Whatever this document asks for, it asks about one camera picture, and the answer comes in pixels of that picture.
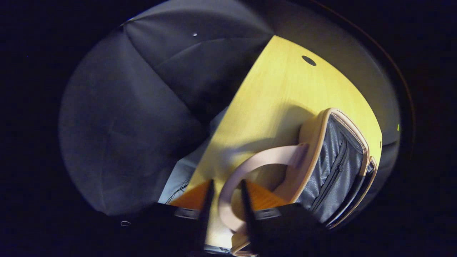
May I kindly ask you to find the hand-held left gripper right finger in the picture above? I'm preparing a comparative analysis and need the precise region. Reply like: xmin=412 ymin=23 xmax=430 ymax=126
xmin=239 ymin=179 xmax=323 ymax=256

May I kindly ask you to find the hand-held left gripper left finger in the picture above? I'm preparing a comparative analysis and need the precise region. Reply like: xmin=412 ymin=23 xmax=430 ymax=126
xmin=121 ymin=179 xmax=215 ymax=257

